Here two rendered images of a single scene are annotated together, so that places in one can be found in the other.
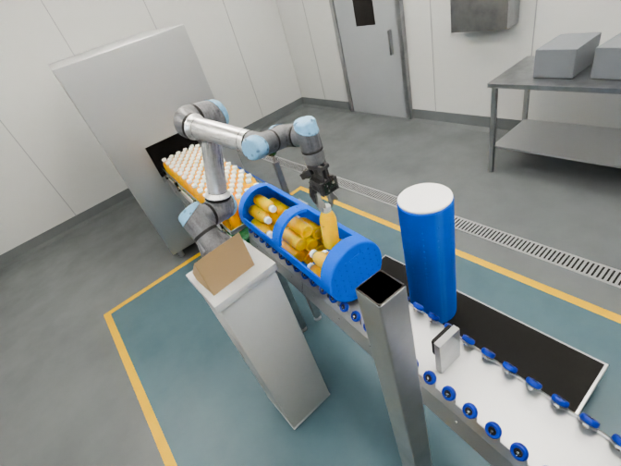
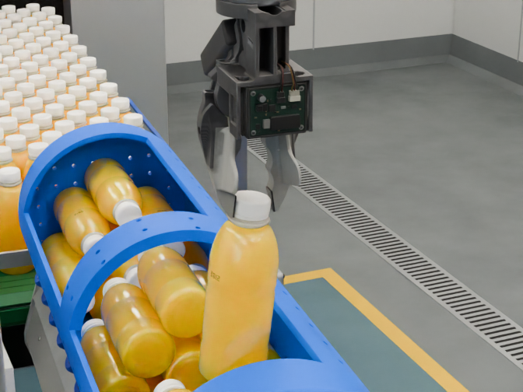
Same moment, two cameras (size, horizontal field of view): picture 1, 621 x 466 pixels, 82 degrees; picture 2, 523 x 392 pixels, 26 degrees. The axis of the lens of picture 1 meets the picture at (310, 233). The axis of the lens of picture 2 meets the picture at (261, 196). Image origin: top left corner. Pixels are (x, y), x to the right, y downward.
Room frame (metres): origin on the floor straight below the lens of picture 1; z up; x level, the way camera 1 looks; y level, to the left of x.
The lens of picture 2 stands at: (0.16, -0.20, 1.79)
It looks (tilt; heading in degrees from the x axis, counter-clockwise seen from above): 22 degrees down; 6
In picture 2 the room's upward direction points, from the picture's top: straight up
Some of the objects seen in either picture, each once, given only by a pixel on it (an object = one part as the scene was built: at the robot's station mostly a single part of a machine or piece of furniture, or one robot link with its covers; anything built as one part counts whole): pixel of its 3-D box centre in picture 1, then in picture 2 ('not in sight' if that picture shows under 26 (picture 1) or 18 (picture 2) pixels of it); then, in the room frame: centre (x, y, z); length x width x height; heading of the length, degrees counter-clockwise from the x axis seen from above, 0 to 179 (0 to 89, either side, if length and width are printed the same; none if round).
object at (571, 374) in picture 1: (449, 328); not in sight; (1.36, -0.66, 0.07); 1.50 x 0.52 x 0.15; 29
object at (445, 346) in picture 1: (445, 348); not in sight; (0.68, -0.31, 1.00); 0.10 x 0.04 x 0.15; 115
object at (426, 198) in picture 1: (424, 198); not in sight; (1.50, -0.62, 1.03); 0.28 x 0.28 x 0.01
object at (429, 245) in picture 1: (429, 259); not in sight; (1.50, -0.62, 0.59); 0.28 x 0.28 x 0.88
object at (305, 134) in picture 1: (307, 135); not in sight; (1.15, -0.09, 1.69); 0.09 x 0.08 x 0.11; 47
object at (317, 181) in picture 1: (321, 177); (259, 64); (1.14, -0.10, 1.53); 0.09 x 0.08 x 0.12; 25
